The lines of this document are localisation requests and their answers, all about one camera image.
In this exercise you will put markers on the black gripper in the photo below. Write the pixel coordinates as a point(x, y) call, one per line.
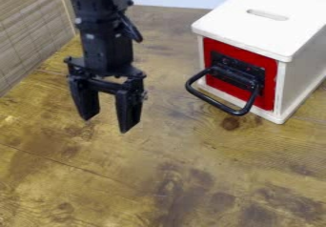
point(125, 84)

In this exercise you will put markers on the white wooden box cabinet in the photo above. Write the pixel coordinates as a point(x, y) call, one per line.
point(284, 30)

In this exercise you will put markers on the red drawer front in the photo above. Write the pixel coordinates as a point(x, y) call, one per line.
point(266, 99)

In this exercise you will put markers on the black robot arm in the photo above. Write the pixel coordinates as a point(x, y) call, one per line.
point(105, 70)

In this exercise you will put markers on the black metal drawer handle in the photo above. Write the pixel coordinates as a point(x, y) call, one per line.
point(236, 74)

